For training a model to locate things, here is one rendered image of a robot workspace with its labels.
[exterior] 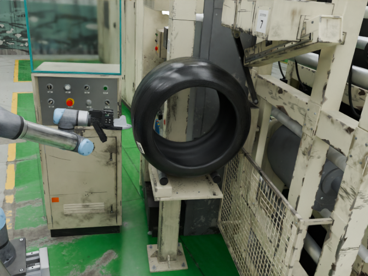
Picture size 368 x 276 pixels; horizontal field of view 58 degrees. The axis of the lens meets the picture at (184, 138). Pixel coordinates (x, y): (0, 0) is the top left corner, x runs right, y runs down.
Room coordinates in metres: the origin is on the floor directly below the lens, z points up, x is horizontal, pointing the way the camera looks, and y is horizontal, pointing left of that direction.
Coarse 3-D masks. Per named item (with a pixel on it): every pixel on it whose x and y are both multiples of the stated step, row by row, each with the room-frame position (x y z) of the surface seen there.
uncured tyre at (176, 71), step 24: (168, 72) 1.49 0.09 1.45; (192, 72) 1.49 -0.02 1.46; (216, 72) 1.52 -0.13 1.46; (144, 96) 1.46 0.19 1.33; (168, 96) 1.45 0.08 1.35; (240, 96) 1.53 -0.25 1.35; (144, 120) 1.43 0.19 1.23; (216, 120) 1.82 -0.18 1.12; (240, 120) 1.53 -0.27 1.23; (144, 144) 1.43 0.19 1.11; (168, 144) 1.74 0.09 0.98; (192, 144) 1.77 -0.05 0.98; (216, 144) 1.76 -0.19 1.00; (240, 144) 1.54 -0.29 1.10; (168, 168) 1.46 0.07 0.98; (192, 168) 1.48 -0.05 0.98; (216, 168) 1.51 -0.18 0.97
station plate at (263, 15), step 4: (260, 12) 1.38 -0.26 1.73; (264, 12) 1.34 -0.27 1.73; (260, 16) 1.37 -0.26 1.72; (264, 16) 1.33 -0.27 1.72; (260, 20) 1.37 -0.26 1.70; (264, 20) 1.33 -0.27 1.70; (260, 24) 1.36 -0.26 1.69; (264, 24) 1.32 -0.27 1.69; (256, 28) 1.39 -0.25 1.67; (260, 28) 1.35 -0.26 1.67; (264, 28) 1.31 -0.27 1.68; (264, 32) 1.31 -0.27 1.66
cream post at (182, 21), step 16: (176, 0) 1.84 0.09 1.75; (192, 0) 1.85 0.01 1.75; (176, 16) 1.84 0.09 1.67; (192, 16) 1.85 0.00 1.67; (176, 32) 1.84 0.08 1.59; (192, 32) 1.86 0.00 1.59; (176, 48) 1.84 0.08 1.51; (192, 48) 1.86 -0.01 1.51; (176, 96) 1.84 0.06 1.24; (176, 112) 1.84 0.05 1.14; (176, 128) 1.85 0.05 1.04; (160, 208) 1.88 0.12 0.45; (176, 208) 1.85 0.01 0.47; (160, 224) 1.84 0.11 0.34; (176, 224) 1.85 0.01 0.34; (160, 240) 1.83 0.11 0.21; (176, 240) 1.86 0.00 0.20; (160, 256) 1.83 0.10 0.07; (176, 256) 1.86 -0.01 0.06
